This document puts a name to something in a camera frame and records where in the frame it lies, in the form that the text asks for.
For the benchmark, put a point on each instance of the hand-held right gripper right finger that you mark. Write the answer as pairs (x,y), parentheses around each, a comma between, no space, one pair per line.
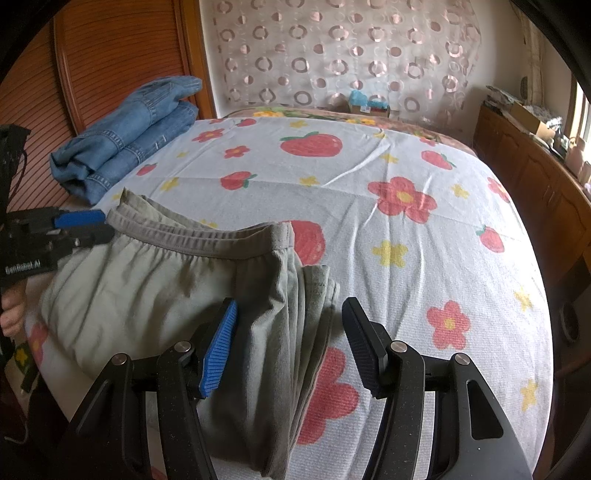
(364,355)

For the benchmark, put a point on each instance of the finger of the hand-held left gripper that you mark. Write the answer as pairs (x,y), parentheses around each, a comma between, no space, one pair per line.
(92,237)
(81,218)

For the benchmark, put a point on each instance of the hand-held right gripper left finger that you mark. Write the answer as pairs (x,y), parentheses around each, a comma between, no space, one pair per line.
(217,350)

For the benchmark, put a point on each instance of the grey pants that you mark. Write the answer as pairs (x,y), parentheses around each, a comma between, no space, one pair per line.
(138,286)

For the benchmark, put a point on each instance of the person's left hand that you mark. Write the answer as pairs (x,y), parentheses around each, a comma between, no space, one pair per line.
(11,314)

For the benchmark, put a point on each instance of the folded blue jeans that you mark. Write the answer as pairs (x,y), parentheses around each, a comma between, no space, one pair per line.
(134,124)

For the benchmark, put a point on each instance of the wooden slatted panel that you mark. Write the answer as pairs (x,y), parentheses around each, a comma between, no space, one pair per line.
(115,46)

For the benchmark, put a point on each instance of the dark round object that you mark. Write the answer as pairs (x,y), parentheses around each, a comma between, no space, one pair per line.
(570,321)

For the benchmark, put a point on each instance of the strawberry flower print bed sheet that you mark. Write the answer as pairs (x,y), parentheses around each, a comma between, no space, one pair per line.
(415,152)

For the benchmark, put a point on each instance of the yellow flower print quilt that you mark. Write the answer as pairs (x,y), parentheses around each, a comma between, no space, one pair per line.
(277,112)

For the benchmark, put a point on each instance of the wooden cabinet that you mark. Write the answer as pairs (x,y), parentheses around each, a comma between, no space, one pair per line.
(521,161)

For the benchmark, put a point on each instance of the cardboard box with blue cloth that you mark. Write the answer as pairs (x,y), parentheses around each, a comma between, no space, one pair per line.
(367,104)

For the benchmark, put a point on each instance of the open cardboard box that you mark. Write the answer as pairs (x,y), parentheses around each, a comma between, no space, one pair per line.
(526,117)

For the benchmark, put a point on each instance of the sheer curtain with circles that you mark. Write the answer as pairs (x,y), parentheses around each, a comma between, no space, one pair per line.
(346,46)

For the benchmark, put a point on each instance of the window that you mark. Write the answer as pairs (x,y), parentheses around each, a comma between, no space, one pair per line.
(582,120)

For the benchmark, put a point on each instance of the patterned window curtain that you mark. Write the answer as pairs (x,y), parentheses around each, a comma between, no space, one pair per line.
(531,55)

